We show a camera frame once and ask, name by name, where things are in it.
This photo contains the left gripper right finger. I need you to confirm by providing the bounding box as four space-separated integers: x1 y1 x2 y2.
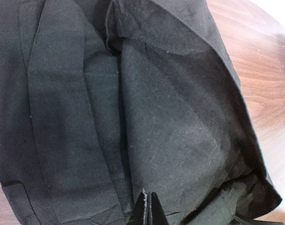
148 192 169 225

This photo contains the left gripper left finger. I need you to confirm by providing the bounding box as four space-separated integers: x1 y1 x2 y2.
128 192 148 225

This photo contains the black long sleeve shirt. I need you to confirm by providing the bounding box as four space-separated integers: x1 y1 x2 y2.
0 0 282 225

